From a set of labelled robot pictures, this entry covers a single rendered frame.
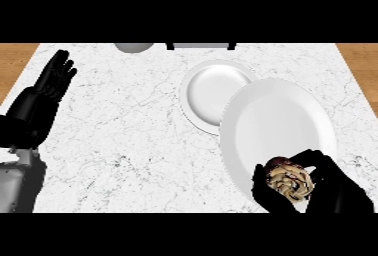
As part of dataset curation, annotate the small white plate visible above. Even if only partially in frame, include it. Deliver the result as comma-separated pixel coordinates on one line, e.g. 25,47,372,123
179,59,260,137

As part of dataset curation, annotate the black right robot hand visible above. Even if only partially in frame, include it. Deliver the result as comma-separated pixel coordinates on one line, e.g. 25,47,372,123
250,148,377,214

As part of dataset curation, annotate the large white plate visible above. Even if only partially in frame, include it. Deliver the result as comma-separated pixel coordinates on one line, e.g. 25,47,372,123
219,78,340,201

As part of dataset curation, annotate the grey appliance with black legs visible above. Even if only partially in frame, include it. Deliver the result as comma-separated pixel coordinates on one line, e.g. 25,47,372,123
164,43,238,51

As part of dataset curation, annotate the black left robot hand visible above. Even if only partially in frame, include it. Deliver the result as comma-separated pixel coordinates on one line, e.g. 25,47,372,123
0,49,80,150

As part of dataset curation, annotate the cream frosted cupcake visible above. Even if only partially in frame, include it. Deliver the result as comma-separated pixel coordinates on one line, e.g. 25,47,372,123
263,156,316,205

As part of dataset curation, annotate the grey round object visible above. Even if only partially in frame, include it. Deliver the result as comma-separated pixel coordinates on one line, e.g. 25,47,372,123
114,43,157,54

